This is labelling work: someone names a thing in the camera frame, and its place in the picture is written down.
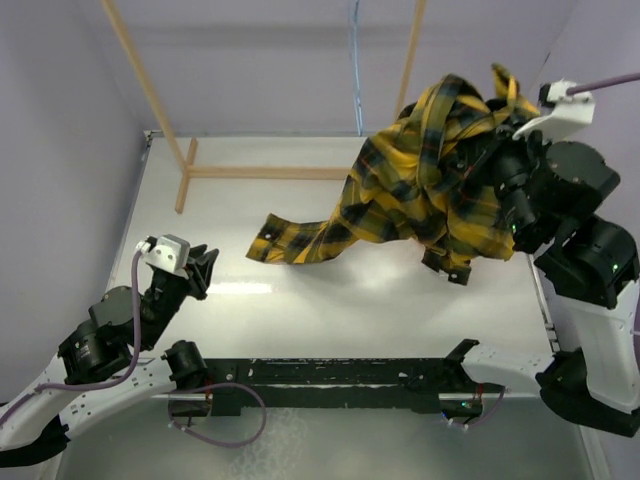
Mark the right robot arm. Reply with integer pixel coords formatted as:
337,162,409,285
444,131,639,437

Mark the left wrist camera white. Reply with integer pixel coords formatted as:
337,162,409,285
136,234,191,278

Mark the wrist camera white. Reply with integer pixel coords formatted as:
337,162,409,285
512,79,595,143
136,234,191,278

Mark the aluminium rail frame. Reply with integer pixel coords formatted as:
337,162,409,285
57,130,586,401

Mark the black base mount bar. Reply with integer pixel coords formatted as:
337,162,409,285
205,358,500,416

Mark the blue wire hanger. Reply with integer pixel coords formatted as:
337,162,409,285
348,0,364,136

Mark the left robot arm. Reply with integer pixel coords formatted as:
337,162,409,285
1,235,219,468

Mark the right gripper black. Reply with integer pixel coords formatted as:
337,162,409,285
460,110,554,242

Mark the yellow black plaid shirt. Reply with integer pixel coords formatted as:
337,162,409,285
246,63,539,285

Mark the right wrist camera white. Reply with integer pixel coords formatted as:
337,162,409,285
512,79,595,143

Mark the wooden clothes rack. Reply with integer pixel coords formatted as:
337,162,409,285
100,0,429,214

